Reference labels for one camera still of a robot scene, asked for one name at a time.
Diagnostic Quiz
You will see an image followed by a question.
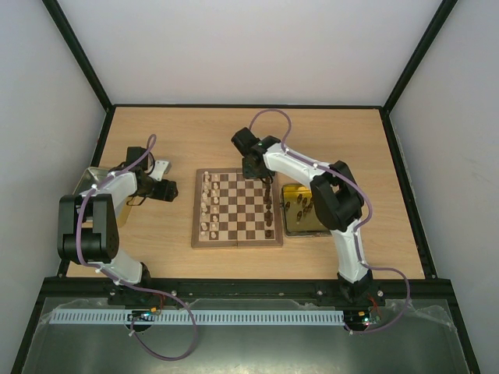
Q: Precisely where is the wooden chess board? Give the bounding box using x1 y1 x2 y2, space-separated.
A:
191 168 283 249

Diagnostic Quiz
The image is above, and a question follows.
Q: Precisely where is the gold tin with pieces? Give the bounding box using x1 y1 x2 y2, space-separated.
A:
281 184 331 238

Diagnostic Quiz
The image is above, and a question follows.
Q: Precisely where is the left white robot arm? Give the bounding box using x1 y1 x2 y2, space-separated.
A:
57 146 178 285

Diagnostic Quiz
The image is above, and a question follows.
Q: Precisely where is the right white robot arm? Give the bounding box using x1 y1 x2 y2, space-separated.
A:
231 127 373 305

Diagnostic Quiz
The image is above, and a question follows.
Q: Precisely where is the silver tin lid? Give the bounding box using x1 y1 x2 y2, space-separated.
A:
73 166 132 231

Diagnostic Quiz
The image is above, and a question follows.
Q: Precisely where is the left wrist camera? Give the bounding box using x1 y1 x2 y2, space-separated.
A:
149 160 172 182

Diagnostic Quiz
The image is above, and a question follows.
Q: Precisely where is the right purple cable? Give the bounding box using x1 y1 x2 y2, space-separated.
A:
248 109 411 334

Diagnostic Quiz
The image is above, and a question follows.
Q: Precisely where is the purple cable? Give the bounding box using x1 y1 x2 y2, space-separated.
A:
248 109 411 334
76 134 199 360

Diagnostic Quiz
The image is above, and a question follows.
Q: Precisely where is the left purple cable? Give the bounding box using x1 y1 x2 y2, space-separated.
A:
76 134 199 360

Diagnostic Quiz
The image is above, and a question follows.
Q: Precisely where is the white slotted cable duct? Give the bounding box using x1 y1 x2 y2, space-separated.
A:
49 309 344 326

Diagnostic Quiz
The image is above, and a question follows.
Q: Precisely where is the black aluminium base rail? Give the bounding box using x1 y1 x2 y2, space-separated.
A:
41 277 453 309

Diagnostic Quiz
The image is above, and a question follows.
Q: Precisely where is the black frame post left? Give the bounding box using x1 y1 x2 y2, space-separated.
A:
42 0 113 113

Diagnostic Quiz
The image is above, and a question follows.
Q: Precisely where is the black frame post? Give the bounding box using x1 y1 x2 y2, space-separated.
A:
381 0 458 116
42 0 113 113

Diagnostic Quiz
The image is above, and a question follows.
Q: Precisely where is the black frame post right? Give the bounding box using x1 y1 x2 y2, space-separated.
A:
381 0 458 116

